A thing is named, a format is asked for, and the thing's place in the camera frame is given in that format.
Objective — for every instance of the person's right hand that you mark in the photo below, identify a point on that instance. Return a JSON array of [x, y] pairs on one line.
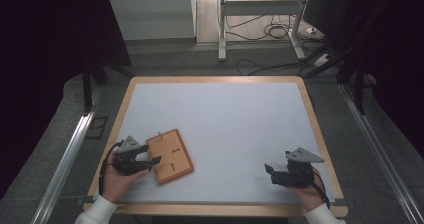
[[310, 195]]

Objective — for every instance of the white power strip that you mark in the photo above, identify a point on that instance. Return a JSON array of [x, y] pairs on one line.
[[322, 60]]

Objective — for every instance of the black metal stand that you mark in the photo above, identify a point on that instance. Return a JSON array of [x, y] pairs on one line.
[[87, 90], [359, 90]]

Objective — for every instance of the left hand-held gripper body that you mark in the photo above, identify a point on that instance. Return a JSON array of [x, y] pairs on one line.
[[126, 160]]

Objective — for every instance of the aluminium rail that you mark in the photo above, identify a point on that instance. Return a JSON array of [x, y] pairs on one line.
[[66, 157], [383, 154]]

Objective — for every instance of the wooden photo frame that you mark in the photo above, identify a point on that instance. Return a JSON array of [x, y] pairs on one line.
[[171, 157]]

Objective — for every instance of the white table mat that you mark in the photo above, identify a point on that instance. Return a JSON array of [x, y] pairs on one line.
[[233, 124]]

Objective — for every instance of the person's left hand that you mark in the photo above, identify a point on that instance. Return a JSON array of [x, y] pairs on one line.
[[115, 182]]

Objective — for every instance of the dark curtain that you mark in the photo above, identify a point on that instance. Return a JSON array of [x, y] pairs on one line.
[[43, 50], [396, 50]]

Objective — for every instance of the small white power adapter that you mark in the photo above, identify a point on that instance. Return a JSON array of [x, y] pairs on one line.
[[311, 30]]

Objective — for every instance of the white metal desk frame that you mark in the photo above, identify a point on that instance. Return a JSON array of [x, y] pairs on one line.
[[260, 8]]

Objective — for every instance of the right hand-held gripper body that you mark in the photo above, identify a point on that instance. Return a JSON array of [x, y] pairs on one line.
[[300, 172]]

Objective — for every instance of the black floor frame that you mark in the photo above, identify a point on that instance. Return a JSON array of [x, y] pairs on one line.
[[96, 128]]

